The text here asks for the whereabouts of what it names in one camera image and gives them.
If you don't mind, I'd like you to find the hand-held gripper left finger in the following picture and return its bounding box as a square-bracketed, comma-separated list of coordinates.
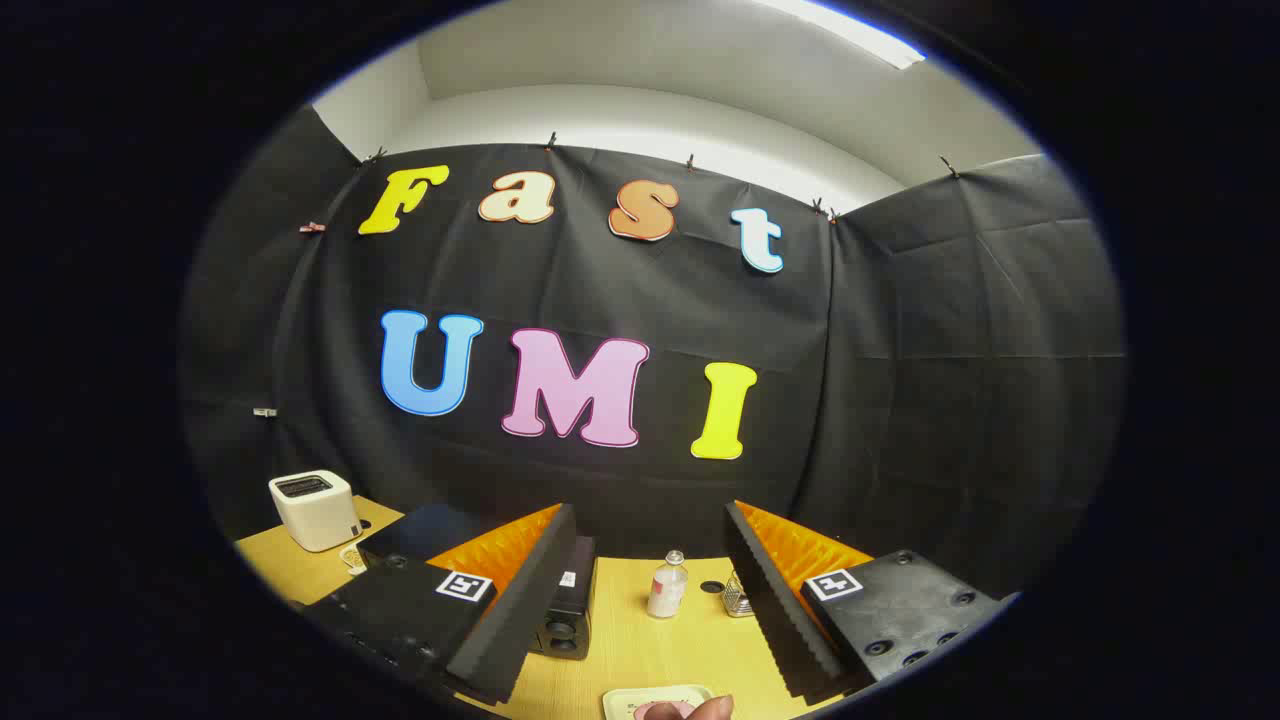
[300, 503, 579, 706]

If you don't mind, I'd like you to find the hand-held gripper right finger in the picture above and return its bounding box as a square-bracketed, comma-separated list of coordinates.
[724, 500, 1021, 701]

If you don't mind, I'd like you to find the black toaster oven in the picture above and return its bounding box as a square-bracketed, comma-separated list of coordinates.
[358, 504, 599, 661]

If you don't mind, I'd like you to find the pale green food tray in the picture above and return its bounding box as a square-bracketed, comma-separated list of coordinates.
[602, 684, 716, 720]

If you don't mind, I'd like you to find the white bread toaster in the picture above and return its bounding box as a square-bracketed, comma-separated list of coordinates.
[268, 469, 362, 553]

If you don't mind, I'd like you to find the clear plastic bottle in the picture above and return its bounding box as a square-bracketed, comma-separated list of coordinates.
[647, 550, 690, 619]

